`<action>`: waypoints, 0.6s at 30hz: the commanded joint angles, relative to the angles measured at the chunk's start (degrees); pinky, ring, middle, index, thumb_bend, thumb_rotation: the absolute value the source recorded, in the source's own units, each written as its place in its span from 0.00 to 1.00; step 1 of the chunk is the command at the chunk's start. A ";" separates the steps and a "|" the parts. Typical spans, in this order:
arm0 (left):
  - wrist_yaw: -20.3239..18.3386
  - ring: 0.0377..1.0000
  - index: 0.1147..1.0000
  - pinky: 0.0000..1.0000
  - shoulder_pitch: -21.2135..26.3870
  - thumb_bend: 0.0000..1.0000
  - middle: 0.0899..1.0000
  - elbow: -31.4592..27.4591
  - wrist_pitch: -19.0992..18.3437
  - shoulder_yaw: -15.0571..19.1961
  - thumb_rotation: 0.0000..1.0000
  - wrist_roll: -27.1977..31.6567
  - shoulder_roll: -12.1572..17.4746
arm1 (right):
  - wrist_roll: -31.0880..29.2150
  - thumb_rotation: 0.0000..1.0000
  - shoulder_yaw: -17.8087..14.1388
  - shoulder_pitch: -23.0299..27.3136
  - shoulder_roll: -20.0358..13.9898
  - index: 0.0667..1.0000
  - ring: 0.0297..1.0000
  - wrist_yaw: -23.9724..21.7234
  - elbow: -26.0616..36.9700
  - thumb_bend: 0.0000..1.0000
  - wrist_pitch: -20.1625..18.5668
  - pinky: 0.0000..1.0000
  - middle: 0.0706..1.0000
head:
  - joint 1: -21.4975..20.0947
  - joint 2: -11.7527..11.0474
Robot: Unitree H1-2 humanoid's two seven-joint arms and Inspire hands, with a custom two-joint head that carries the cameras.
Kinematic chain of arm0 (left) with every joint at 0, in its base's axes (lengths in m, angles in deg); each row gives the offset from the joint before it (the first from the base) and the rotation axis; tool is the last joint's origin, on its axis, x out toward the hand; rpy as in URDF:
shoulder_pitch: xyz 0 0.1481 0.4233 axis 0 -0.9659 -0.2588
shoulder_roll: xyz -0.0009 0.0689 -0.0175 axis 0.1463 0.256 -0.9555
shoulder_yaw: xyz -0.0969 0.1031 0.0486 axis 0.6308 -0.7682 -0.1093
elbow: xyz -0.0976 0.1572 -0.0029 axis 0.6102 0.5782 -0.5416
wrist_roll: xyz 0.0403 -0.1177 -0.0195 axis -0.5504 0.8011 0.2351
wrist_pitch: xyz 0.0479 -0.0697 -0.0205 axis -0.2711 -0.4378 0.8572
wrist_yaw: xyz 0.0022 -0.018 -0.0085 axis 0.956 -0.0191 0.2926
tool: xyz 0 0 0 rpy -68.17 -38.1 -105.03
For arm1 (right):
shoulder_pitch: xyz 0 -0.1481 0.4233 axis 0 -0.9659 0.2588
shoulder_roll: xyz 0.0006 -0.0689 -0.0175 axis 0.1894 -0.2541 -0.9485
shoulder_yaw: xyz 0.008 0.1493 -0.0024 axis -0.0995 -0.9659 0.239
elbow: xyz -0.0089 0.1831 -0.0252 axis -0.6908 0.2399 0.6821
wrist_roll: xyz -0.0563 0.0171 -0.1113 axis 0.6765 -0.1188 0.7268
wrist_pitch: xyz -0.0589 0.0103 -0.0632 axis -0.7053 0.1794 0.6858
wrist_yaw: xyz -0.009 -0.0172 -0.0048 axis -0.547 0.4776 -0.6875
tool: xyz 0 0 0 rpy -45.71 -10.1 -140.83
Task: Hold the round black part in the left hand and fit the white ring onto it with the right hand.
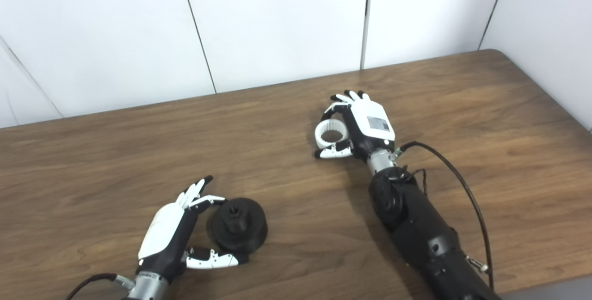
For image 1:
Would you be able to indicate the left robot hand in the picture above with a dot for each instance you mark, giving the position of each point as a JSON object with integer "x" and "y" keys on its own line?
{"x": 166, "y": 240}

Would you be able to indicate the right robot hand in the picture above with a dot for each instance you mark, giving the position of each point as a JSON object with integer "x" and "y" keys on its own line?
{"x": 365, "y": 124}

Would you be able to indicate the round black part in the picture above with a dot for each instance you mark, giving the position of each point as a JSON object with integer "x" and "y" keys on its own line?
{"x": 238, "y": 226}

